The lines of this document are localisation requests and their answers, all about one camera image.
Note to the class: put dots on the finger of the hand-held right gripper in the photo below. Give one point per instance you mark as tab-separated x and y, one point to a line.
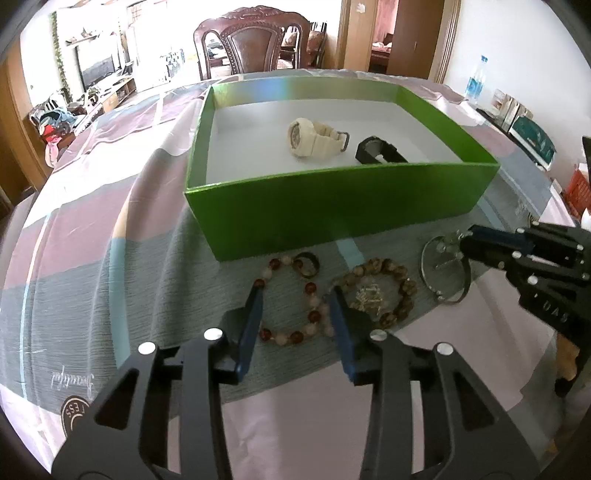
489	256
498	236

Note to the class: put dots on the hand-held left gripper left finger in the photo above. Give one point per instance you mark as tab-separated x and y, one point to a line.
251	323

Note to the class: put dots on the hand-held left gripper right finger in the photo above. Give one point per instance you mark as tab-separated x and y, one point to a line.
344	332

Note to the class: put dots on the silver bangle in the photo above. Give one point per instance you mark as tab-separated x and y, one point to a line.
429	284

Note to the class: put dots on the green cardboard box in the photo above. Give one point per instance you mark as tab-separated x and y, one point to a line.
323	207

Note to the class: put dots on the person's right hand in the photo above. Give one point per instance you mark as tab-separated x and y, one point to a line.
567	357

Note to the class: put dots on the gold pendant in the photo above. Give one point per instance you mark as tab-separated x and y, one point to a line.
367	297

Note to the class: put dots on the red plastic basket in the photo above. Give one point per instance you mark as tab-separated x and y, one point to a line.
579	189

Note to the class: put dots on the teal box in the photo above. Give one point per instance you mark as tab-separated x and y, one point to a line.
531	138

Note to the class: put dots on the stack of books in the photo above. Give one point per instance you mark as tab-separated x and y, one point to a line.
508	108

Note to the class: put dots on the black wrist watch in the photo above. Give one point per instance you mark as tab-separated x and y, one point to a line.
369	150

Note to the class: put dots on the plastic water bottle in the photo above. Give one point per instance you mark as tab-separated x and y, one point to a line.
475	81

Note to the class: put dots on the striped pastel tablecloth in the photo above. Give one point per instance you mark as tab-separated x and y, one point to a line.
115	230

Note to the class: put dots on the cream wrist watch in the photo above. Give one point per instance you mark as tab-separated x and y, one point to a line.
307	134

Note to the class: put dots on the bed with red cover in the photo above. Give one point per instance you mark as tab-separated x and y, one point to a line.
381	57

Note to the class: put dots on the wooden television cabinet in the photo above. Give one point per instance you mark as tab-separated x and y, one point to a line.
117	92

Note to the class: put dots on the wooden armchair with cushions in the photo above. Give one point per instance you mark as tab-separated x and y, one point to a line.
307	44

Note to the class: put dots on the pile of clothes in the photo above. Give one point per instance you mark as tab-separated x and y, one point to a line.
53	129

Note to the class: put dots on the carved dark wooden chair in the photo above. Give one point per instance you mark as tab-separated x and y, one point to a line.
251	41

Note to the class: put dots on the flat screen television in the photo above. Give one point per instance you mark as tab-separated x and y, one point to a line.
94	64

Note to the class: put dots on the green hanging vine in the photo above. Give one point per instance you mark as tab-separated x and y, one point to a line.
59	55

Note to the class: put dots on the wall shelf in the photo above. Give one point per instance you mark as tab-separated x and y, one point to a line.
81	40

